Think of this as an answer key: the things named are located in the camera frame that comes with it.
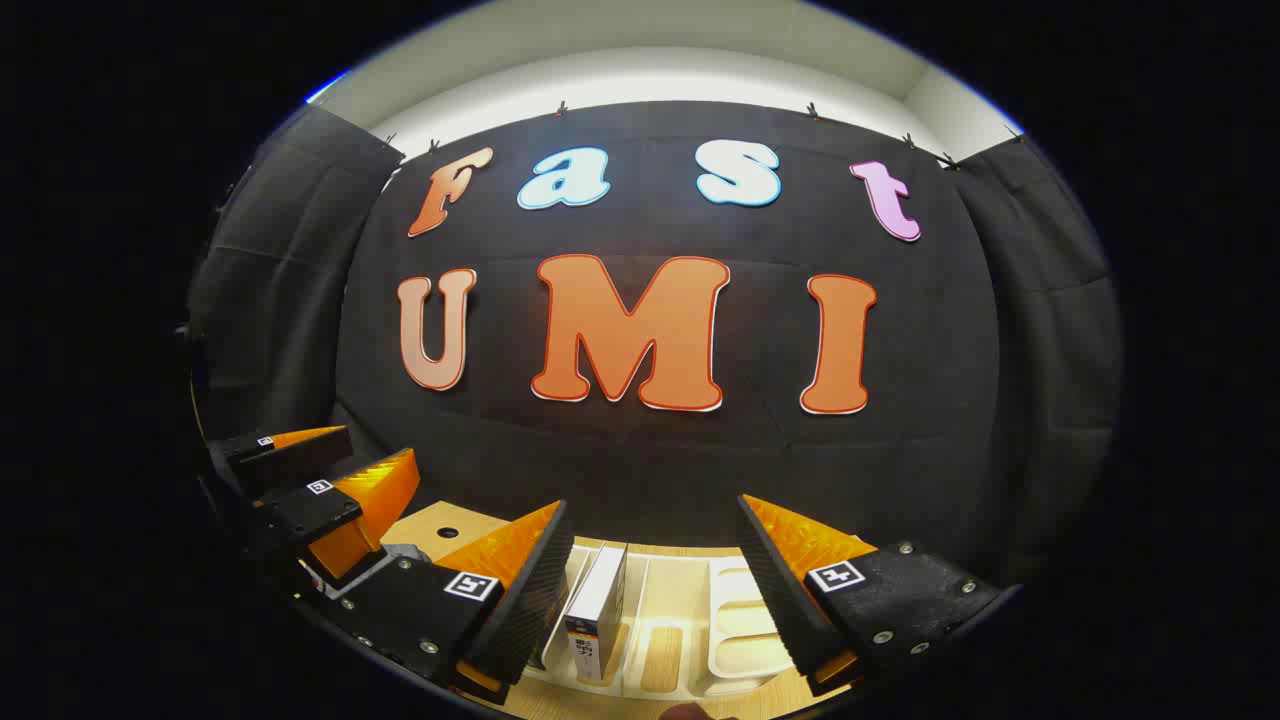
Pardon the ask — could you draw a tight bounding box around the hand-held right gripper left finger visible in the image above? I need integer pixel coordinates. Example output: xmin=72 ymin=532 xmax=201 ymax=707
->
xmin=320 ymin=498 xmax=578 ymax=707

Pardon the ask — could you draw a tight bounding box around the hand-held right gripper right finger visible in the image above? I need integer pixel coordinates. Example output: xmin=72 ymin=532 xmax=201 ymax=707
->
xmin=737 ymin=493 xmax=1023 ymax=699

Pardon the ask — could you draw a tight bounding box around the blue cover book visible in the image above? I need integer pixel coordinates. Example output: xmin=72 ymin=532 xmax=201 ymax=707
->
xmin=563 ymin=541 xmax=630 ymax=683

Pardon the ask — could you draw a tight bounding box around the white bookshelf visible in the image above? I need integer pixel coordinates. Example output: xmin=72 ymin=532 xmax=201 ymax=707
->
xmin=520 ymin=538 xmax=801 ymax=701

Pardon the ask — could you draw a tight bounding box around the black backdrop cloth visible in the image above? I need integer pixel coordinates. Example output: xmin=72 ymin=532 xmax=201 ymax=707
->
xmin=185 ymin=98 xmax=1126 ymax=601

